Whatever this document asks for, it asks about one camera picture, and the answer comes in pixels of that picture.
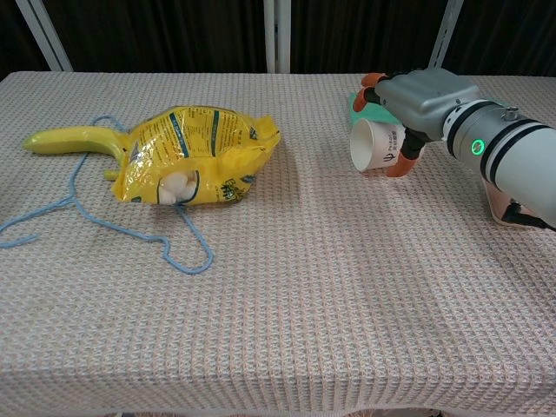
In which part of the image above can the white paper cup blue print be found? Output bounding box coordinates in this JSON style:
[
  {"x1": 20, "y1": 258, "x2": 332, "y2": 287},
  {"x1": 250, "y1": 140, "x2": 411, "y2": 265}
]
[{"x1": 349, "y1": 118, "x2": 410, "y2": 174}]

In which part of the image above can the yellow plastic snack bag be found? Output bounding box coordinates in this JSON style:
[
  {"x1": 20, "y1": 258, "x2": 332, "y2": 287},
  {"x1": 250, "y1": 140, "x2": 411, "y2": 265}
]
[{"x1": 110, "y1": 104, "x2": 282, "y2": 206}]

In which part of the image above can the yellow banana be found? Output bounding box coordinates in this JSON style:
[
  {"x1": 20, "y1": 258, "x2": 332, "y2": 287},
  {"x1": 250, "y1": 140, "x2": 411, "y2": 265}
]
[{"x1": 22, "y1": 125, "x2": 131, "y2": 182}]

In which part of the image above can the light blue yarn string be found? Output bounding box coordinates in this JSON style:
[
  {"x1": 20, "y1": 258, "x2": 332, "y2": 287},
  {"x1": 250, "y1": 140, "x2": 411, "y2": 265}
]
[{"x1": 0, "y1": 114, "x2": 215, "y2": 275}]

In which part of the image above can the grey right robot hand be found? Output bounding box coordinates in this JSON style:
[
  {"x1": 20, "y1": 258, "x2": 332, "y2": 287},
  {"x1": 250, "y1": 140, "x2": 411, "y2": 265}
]
[{"x1": 352, "y1": 67, "x2": 482, "y2": 179}]

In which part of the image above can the woven checkered tablecloth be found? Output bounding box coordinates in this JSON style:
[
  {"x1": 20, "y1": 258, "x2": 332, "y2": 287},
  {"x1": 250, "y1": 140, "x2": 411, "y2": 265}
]
[{"x1": 0, "y1": 70, "x2": 556, "y2": 417}]

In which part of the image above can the green rubber glove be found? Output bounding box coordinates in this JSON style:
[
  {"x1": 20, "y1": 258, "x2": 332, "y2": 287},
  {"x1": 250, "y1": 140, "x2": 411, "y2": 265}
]
[{"x1": 347, "y1": 90, "x2": 397, "y2": 129}]

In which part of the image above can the dark curtain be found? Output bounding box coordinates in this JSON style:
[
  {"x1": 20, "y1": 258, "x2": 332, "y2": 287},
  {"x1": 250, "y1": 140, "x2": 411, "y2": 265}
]
[{"x1": 0, "y1": 0, "x2": 556, "y2": 82}]

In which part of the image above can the white metal frame post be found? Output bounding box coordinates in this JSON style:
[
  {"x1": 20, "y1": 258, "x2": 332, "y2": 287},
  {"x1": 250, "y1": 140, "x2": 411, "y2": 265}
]
[
  {"x1": 427, "y1": 0, "x2": 466, "y2": 70},
  {"x1": 263, "y1": 0, "x2": 292, "y2": 74},
  {"x1": 15, "y1": 0, "x2": 74, "y2": 72}
]

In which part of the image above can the pink plastic case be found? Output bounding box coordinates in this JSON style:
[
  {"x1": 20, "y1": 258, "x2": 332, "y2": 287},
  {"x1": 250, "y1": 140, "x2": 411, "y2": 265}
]
[{"x1": 480, "y1": 175, "x2": 539, "y2": 228}]

